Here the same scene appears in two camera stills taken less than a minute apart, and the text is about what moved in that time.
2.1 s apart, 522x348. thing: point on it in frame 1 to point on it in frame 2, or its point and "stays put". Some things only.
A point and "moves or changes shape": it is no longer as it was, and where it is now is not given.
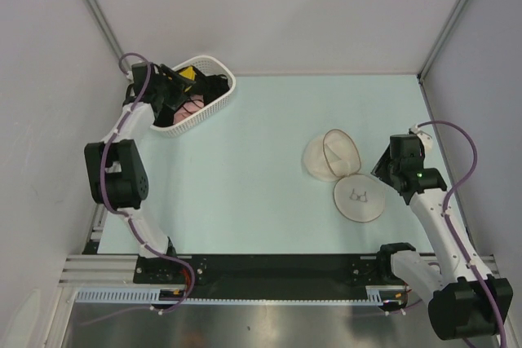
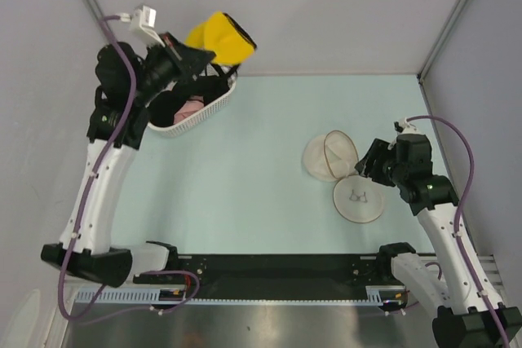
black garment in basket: [205, 86] stays put
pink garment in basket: [194, 103] stays put
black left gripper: [179, 90] to [189, 61]
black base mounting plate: [266, 276] stays put
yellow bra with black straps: [189, 72] moves or changes shape
